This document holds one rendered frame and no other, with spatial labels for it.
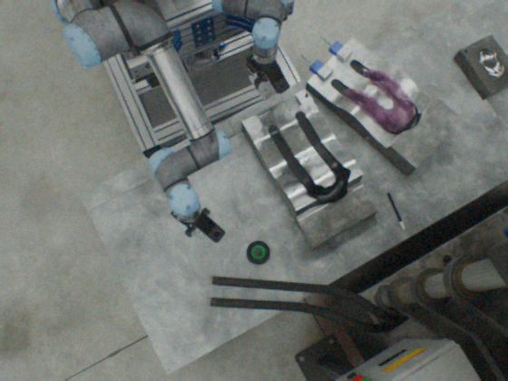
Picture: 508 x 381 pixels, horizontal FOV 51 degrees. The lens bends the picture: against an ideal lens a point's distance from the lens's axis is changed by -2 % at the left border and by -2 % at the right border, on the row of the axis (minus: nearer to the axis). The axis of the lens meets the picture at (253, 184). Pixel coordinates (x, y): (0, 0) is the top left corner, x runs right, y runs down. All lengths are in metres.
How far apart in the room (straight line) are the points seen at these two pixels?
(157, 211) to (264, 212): 0.38
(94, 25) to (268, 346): 1.77
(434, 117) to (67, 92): 1.93
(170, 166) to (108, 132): 1.50
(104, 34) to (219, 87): 1.40
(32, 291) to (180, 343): 1.18
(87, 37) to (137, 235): 0.80
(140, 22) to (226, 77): 1.39
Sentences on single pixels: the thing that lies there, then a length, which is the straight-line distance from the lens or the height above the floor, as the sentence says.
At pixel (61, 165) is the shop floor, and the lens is 2.97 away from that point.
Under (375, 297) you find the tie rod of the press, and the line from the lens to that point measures 1.91.
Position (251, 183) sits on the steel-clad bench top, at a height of 0.80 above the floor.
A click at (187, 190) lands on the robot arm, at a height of 1.30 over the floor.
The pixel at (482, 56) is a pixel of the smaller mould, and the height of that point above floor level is 0.85.
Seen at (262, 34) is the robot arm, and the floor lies 1.30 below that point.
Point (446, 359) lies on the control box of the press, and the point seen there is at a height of 1.47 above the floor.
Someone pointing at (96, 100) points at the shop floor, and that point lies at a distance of 3.04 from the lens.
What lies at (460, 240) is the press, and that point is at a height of 0.78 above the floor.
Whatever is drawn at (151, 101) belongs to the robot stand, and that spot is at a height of 0.21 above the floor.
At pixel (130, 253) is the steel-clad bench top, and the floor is 0.80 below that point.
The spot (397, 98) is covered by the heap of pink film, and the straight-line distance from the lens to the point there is 2.02.
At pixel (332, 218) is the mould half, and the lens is 1.88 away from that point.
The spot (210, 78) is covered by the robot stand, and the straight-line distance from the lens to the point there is 2.76.
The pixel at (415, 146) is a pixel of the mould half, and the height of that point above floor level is 0.91.
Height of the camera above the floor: 2.68
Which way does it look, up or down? 75 degrees down
